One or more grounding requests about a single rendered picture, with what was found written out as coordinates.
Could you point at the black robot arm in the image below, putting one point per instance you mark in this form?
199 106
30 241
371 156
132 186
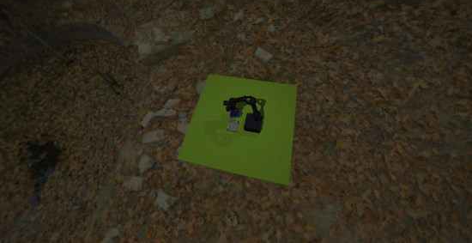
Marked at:
233 101

